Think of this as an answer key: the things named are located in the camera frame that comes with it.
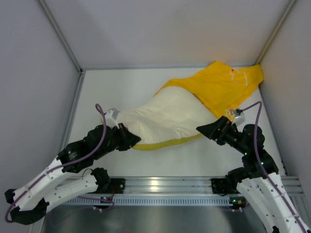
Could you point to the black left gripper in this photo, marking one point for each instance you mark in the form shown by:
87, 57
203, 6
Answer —
122, 137

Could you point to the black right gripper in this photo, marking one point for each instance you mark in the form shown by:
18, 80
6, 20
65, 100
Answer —
219, 131

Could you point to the yellow Pikachu pillowcase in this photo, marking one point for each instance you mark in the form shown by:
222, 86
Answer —
220, 87

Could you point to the white pillow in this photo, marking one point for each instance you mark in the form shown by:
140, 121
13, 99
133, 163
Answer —
169, 118

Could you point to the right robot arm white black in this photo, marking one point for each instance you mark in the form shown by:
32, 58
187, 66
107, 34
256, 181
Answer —
258, 180

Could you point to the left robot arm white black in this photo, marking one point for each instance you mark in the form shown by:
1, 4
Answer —
33, 201

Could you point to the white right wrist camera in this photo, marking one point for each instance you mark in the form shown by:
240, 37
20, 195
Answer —
236, 116

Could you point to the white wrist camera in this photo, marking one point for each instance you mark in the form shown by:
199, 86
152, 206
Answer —
236, 116
111, 118

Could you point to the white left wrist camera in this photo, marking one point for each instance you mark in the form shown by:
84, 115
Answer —
111, 118

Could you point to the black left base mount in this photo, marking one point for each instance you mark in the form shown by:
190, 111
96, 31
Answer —
117, 186

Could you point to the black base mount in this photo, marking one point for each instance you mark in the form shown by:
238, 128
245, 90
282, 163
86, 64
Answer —
223, 186
117, 186

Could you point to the aluminium front rail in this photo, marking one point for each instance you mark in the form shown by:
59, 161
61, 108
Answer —
167, 185

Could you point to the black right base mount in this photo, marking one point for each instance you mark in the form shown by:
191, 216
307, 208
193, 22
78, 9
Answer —
223, 186

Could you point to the slotted grey cable duct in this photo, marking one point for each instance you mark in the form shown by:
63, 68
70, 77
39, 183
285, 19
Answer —
170, 200

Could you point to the left aluminium frame post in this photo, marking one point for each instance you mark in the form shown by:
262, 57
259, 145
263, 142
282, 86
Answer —
52, 21

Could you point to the aluminium frame post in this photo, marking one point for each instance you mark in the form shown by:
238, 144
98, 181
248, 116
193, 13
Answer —
52, 21
280, 23

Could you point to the right aluminium frame post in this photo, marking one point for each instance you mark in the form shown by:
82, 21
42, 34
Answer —
280, 23

